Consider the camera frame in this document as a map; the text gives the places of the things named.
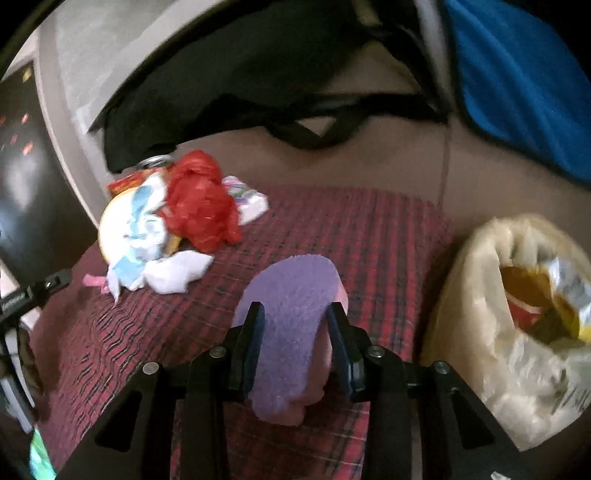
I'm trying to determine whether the pink wrapper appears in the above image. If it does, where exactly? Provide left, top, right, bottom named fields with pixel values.
left=83, top=274, right=112, bottom=294

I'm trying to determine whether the translucent plastic trash bag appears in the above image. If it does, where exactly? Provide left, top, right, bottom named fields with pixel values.
left=420, top=213, right=591, bottom=452

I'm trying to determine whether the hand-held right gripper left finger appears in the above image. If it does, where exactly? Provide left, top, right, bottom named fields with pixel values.
left=58, top=301, right=266, bottom=480

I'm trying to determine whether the white and blue paper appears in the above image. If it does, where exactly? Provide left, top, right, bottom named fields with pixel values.
left=107, top=174, right=171, bottom=303

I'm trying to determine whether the red plastic bag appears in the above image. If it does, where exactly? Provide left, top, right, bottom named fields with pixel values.
left=161, top=150, right=243, bottom=254

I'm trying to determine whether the red plaid mat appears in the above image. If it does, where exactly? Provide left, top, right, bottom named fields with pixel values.
left=30, top=185, right=455, bottom=480

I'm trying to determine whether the yellow packet with silver lining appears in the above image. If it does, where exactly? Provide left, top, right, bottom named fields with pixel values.
left=501, top=258, right=591, bottom=344

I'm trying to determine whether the red snack packet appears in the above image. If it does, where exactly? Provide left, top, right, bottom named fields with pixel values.
left=107, top=172, right=167, bottom=195

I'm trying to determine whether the colourful tissue pack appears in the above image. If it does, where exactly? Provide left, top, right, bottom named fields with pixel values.
left=222, top=175, right=270, bottom=225

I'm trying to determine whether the purple and pink fuzzy sock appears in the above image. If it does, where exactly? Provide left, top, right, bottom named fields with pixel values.
left=231, top=256, right=349, bottom=428

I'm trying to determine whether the blue cloth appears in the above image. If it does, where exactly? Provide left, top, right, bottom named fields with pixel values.
left=441, top=0, right=591, bottom=183

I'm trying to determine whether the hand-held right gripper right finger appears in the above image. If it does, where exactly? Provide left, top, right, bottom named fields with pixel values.
left=325, top=304, right=546, bottom=480

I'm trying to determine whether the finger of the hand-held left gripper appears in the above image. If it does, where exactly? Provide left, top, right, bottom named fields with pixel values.
left=28, top=269, right=72, bottom=305

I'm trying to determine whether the round cream plate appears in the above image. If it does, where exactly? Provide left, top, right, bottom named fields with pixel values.
left=98, top=187, right=139, bottom=264

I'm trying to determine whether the teal patterned cloth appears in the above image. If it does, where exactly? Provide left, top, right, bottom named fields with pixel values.
left=30, top=429, right=56, bottom=478

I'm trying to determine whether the black bag with straps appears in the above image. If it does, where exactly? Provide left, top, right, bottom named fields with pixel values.
left=90, top=0, right=451, bottom=174

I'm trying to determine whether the black door with magnets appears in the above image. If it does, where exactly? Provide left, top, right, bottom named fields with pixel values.
left=0, top=60, right=100, bottom=287

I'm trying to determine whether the metal drink can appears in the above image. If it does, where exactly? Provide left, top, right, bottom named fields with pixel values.
left=136, top=154, right=175, bottom=172

